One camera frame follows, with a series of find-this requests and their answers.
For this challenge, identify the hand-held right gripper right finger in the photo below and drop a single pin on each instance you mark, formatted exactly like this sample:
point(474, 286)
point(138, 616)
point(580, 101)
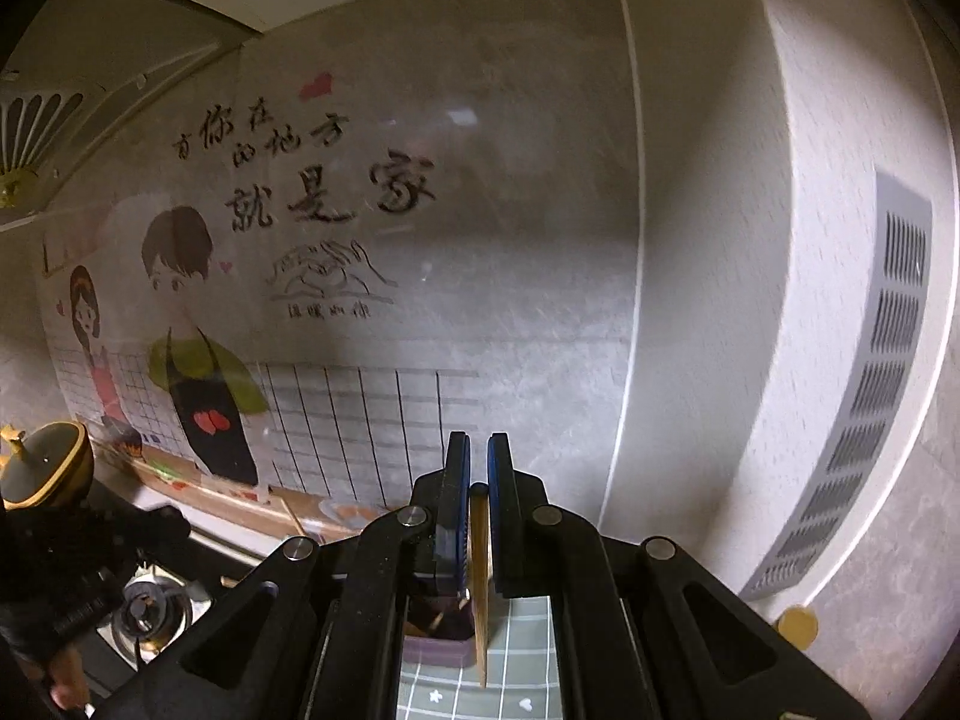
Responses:
point(501, 480)

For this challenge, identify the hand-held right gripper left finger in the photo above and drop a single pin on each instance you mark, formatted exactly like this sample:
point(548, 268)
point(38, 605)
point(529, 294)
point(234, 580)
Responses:
point(454, 480)

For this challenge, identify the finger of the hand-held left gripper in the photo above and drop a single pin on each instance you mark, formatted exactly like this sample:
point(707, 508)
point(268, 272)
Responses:
point(161, 525)

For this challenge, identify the wooden chopstick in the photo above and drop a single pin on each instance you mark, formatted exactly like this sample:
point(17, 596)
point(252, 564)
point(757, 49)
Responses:
point(480, 615)
point(290, 517)

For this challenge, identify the purple plastic utensil holder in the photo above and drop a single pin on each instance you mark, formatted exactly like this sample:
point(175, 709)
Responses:
point(435, 652)

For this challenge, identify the person's left hand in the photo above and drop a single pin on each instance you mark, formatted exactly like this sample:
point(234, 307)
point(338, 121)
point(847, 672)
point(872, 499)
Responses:
point(69, 682)

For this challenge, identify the steel stove burner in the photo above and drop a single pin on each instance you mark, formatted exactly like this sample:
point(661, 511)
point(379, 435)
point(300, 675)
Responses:
point(150, 607)

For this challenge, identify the black wok with lid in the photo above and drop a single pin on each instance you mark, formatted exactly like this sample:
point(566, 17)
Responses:
point(52, 465)

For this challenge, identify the green gridded table mat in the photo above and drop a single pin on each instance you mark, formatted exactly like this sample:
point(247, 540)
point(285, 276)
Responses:
point(525, 660)

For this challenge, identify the jar with yellow lid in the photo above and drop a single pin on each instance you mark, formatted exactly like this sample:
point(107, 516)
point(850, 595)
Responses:
point(796, 626)

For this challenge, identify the grey vent grille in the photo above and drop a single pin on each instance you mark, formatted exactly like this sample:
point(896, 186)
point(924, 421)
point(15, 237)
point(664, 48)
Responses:
point(862, 405)

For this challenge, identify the range hood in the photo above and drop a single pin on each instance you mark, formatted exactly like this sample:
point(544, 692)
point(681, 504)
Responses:
point(112, 90)

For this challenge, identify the cartoon wall poster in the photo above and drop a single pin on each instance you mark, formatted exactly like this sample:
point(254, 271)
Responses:
point(337, 405)

